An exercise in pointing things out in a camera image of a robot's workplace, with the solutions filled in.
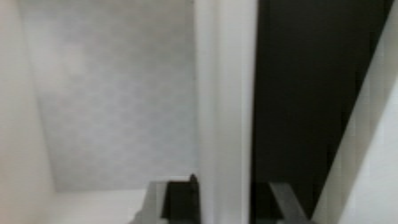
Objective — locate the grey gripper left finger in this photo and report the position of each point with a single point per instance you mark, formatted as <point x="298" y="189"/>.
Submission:
<point x="170" y="205"/>

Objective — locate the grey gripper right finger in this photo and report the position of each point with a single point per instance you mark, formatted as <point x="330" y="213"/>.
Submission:
<point x="275" y="208"/>

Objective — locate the white cabinet body box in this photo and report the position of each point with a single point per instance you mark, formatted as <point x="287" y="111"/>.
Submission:
<point x="124" y="108"/>

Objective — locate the white right fence block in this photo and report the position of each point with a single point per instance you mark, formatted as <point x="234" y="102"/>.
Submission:
<point x="358" y="197"/>

